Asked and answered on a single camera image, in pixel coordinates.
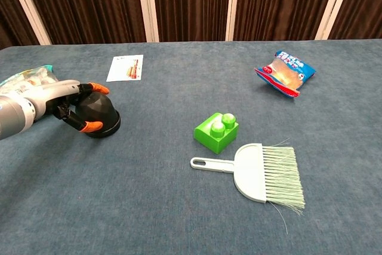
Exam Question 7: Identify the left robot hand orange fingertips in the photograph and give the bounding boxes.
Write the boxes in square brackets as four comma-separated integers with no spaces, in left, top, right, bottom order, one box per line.
[29,79,110,134]

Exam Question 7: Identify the black faceted dome object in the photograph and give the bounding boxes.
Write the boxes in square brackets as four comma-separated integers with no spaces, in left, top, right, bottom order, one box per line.
[70,91,122,139]

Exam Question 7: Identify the white hand brush green bristles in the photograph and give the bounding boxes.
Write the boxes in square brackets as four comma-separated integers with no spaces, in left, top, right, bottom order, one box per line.
[190,138,306,235]

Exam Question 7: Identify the teal white snack bag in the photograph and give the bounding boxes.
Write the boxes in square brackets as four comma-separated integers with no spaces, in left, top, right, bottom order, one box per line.
[0,64,60,94]

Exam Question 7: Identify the white printed paper card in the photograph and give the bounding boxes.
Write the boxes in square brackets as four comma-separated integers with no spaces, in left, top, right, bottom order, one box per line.
[106,54,144,83]

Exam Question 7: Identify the green toy building block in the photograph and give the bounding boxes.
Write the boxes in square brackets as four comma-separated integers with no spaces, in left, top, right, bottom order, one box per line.
[193,112,240,155]

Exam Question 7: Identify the brown pleated curtain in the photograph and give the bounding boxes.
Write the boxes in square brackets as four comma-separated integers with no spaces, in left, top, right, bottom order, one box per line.
[0,0,382,49]

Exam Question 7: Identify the blue red snack bag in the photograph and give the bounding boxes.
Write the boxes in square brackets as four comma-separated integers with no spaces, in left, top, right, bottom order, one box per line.
[254,50,317,99]

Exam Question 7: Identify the white vertical frame post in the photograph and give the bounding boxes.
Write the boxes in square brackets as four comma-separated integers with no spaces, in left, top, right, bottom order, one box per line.
[4,0,53,46]
[314,0,357,41]
[135,0,160,43]
[224,0,241,42]

